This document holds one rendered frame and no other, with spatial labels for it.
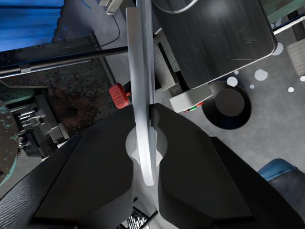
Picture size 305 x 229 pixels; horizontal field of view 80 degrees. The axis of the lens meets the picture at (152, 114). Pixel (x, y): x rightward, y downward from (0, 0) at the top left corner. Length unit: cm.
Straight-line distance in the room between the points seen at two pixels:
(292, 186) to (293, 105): 66
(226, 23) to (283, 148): 101
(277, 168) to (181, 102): 28
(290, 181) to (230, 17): 37
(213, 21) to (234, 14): 3
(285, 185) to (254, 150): 79
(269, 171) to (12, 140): 136
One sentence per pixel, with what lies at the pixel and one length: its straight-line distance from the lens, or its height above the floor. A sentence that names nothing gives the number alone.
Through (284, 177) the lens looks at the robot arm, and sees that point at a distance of 51.
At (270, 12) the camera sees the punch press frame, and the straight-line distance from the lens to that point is 41.
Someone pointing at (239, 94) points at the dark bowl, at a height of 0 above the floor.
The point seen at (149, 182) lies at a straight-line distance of 16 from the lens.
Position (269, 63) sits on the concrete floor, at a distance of 109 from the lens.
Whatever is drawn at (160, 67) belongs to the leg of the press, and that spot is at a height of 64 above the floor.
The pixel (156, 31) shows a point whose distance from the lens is 46.
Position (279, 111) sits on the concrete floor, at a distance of 114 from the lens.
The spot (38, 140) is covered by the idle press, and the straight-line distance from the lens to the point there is 342.
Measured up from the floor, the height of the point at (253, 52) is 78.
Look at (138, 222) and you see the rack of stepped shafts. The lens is 250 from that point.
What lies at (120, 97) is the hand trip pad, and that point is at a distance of 53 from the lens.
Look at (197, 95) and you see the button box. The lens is 57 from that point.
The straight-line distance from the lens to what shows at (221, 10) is 29.
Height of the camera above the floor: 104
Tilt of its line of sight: 39 degrees down
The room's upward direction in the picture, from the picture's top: 117 degrees counter-clockwise
